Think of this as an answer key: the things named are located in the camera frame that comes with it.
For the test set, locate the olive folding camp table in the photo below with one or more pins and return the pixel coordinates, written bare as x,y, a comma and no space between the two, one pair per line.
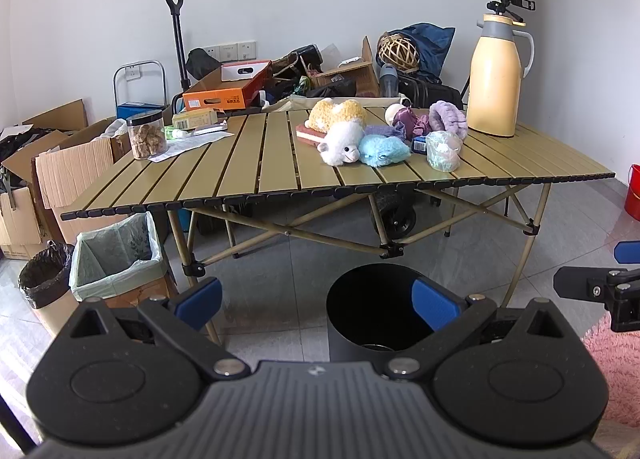
513,211

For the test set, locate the orange shoe box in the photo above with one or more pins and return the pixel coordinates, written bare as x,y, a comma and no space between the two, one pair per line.
233,86

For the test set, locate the red bucket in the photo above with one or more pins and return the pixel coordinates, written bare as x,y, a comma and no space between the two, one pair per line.
632,201

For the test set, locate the black trolley handle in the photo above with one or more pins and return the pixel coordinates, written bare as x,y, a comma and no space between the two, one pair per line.
174,9

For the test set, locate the lavender fluffy headband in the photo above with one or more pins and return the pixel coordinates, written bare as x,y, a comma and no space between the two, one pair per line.
446,117

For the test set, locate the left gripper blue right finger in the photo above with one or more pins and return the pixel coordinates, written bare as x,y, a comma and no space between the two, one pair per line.
436,305

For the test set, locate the black cart wheel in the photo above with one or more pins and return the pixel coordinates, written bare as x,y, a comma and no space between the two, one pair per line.
396,212

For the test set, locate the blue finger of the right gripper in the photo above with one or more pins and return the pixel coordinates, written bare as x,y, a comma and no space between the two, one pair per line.
627,252

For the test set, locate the small beige carton box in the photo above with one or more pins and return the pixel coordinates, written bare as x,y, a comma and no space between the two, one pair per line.
197,118

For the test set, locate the black round trash bin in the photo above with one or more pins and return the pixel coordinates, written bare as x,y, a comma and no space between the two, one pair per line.
370,315

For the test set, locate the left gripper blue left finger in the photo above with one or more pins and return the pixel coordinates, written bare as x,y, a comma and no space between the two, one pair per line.
198,305

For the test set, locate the white paper sheet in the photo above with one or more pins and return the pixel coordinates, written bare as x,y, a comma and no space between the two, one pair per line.
179,146

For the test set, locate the lavender knit drawstring pouch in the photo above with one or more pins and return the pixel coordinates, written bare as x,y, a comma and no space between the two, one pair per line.
386,131

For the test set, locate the green white small bottle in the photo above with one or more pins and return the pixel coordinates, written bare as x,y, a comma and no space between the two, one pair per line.
173,133

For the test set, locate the cream thermos jug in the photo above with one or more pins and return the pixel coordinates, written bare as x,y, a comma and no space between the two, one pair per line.
501,123

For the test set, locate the yellow white plush toy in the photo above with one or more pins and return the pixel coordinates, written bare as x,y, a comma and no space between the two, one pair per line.
327,112

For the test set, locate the iridescent plastic bag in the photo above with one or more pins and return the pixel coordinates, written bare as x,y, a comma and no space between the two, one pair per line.
442,151

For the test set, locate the white paper cone cup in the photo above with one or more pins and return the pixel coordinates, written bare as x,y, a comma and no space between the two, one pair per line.
391,112

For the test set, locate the bin with black liner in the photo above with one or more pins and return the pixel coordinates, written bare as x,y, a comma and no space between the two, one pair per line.
45,284

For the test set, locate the pink yellow sponge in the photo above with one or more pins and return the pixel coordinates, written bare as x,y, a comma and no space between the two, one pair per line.
308,135

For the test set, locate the purple satin scrunchie cloth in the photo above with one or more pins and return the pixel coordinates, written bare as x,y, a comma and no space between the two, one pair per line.
414,125

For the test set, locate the white metal frame chair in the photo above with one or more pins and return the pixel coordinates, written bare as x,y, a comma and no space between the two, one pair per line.
138,87

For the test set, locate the navy blue bag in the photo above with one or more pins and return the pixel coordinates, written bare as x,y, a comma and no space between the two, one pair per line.
432,43

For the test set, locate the grey blue water bottle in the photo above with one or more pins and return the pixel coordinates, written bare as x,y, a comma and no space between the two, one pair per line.
388,81

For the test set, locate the blue tissue pack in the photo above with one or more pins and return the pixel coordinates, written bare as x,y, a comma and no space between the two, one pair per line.
418,145

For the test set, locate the woven rattan ball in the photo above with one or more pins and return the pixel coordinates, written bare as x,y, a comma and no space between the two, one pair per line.
398,51

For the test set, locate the cardboard bin with green liner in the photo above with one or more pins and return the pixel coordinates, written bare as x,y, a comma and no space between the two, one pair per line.
122,264

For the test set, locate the pink rug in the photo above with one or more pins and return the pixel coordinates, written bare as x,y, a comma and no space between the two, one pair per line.
618,356

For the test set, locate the camera on tripod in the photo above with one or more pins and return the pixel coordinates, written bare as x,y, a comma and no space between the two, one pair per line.
510,4

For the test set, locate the clear jar of snacks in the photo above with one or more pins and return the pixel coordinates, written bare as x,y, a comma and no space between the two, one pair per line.
146,134

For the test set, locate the light blue plush toy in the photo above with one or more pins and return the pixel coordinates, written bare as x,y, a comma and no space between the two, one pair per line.
378,150

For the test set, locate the open brown cardboard box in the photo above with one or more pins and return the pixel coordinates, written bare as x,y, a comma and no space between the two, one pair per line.
360,71

